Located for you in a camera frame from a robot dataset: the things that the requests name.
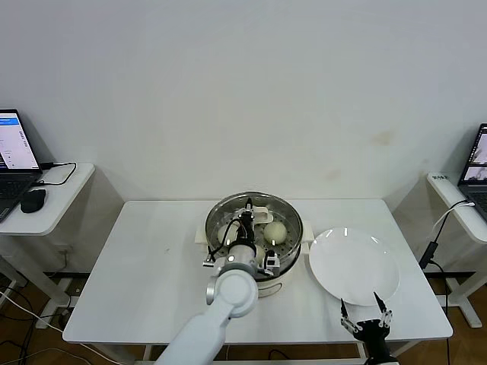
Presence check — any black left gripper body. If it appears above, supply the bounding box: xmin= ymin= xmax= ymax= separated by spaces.
xmin=234 ymin=212 xmax=256 ymax=248

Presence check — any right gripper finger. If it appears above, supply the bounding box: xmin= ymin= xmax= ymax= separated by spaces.
xmin=339 ymin=298 xmax=361 ymax=335
xmin=373 ymin=290 xmax=394 ymax=328

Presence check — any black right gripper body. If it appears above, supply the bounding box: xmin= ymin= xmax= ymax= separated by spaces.
xmin=352 ymin=319 xmax=391 ymax=362

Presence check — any stainless steel steamer basket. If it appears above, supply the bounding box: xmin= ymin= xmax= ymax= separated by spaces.
xmin=206 ymin=192 xmax=304 ymax=275

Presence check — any stainless steel steamer pot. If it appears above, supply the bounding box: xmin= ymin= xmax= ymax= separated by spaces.
xmin=194 ymin=222 xmax=315 ymax=301

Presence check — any white round plate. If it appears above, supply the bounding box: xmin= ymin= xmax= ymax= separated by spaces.
xmin=308 ymin=227 xmax=401 ymax=307

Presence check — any white side desk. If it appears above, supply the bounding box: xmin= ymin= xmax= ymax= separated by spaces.
xmin=0 ymin=162 xmax=97 ymax=316
xmin=425 ymin=173 xmax=487 ymax=330

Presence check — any black laptop with image windows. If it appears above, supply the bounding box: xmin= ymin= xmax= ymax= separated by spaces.
xmin=459 ymin=123 xmax=487 ymax=222

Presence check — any black computer mouse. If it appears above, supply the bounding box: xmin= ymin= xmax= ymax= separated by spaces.
xmin=19 ymin=187 xmax=47 ymax=214

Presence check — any white power strip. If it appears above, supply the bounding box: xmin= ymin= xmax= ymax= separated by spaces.
xmin=36 ymin=317 xmax=65 ymax=331

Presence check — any black laptop blue banner screen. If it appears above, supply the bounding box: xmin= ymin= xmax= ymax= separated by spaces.
xmin=0 ymin=108 xmax=43 ymax=224

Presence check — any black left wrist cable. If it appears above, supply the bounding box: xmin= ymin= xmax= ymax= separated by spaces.
xmin=208 ymin=218 xmax=244 ymax=263

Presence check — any black adapter with cable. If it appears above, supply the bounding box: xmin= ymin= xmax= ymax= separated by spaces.
xmin=418 ymin=211 xmax=456 ymax=365

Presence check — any white laptop cable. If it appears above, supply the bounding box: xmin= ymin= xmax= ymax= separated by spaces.
xmin=433 ymin=200 xmax=476 ymax=239

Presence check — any white table leg frame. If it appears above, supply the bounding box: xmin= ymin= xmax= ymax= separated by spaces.
xmin=144 ymin=344 xmax=422 ymax=365

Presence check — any black laptop power cable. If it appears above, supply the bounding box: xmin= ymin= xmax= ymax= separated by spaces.
xmin=32 ymin=161 xmax=78 ymax=187

